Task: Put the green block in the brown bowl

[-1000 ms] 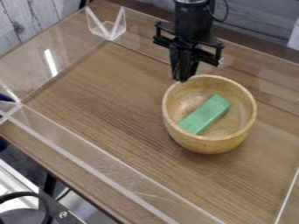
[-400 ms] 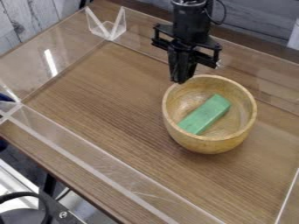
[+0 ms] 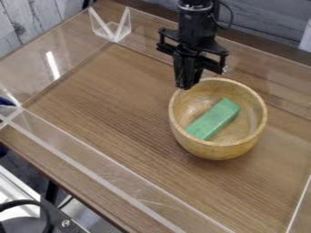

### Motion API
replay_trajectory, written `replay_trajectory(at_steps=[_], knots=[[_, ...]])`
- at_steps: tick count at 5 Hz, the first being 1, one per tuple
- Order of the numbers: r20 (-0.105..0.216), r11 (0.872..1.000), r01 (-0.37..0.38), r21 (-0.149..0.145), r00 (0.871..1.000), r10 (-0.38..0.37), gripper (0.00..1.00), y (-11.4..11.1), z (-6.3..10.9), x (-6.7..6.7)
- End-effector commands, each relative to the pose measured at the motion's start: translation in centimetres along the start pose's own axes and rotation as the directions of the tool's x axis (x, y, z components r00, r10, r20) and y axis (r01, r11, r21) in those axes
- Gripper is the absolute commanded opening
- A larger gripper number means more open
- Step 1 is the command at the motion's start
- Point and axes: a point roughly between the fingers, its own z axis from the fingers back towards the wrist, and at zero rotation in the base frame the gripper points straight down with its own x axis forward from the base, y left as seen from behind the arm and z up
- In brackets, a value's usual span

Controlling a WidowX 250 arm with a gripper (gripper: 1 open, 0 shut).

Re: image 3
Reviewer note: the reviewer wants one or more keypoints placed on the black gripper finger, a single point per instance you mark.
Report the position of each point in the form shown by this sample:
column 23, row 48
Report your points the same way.
column 180, row 76
column 194, row 70

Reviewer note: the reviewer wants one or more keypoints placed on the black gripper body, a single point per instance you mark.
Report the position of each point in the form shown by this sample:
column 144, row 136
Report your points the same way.
column 195, row 35

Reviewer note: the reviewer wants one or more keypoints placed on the green rectangular block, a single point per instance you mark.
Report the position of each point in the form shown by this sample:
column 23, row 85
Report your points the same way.
column 214, row 119

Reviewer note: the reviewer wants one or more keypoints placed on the light wooden bowl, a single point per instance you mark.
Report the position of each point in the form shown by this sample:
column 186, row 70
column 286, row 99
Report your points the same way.
column 239, row 135

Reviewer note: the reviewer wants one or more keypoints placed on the blue object at left edge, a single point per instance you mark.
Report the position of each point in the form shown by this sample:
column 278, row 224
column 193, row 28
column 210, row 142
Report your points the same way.
column 6, row 102

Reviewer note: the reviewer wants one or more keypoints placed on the clear acrylic tray enclosure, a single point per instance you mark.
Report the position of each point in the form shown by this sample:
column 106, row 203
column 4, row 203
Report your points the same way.
column 91, row 87

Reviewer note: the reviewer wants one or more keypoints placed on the black metal bracket with screw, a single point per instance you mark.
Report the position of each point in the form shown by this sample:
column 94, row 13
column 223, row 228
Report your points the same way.
column 62, row 222

